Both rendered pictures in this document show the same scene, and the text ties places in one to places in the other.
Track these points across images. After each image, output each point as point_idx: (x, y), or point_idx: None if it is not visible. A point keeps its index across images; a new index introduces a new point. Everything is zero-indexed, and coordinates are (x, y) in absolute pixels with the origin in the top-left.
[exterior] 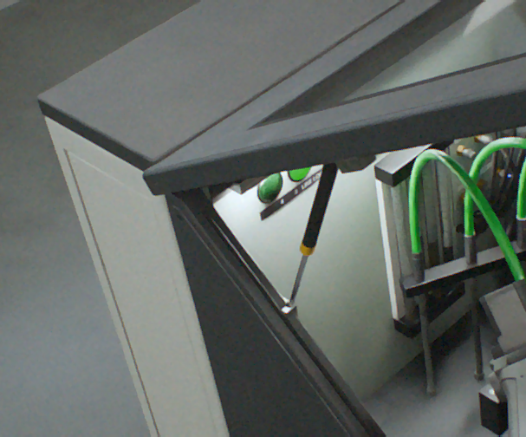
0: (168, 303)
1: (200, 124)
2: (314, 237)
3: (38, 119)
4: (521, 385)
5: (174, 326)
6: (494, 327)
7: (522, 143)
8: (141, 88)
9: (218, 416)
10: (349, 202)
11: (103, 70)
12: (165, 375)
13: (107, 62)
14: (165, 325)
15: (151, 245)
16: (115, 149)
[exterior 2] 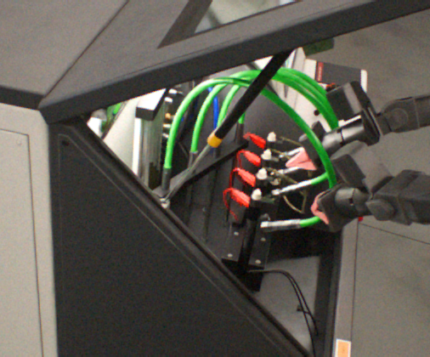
0: (15, 234)
1: (63, 65)
2: (231, 127)
3: None
4: None
5: (16, 255)
6: (349, 176)
7: (257, 72)
8: None
9: (50, 324)
10: (126, 135)
11: None
12: None
13: None
14: (2, 257)
15: (9, 182)
16: None
